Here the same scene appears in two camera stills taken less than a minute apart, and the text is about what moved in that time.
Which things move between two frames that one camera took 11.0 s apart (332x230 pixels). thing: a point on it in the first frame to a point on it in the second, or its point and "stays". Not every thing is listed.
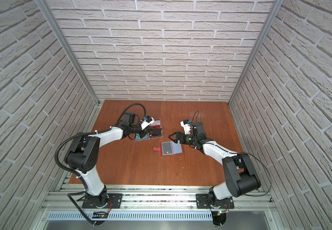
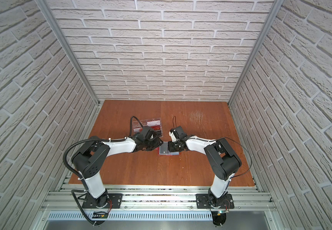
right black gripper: x=179 y=134 to x=171 y=145
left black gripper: x=146 y=131 to x=160 y=142
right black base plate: x=202 y=202 stays
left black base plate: x=114 y=201 stays
